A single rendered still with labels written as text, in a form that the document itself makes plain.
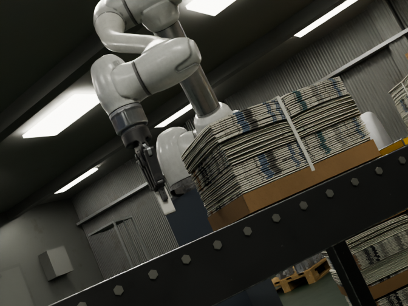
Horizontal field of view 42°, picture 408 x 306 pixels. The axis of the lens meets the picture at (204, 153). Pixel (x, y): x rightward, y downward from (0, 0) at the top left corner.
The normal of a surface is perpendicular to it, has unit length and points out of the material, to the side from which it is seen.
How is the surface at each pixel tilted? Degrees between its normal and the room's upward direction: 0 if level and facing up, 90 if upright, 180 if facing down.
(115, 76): 87
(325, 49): 90
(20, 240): 90
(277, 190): 93
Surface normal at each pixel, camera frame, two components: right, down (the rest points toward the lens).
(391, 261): -0.04, -0.16
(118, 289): 0.26, -0.29
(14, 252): 0.74, -0.43
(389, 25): -0.53, 0.09
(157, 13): 0.15, 0.54
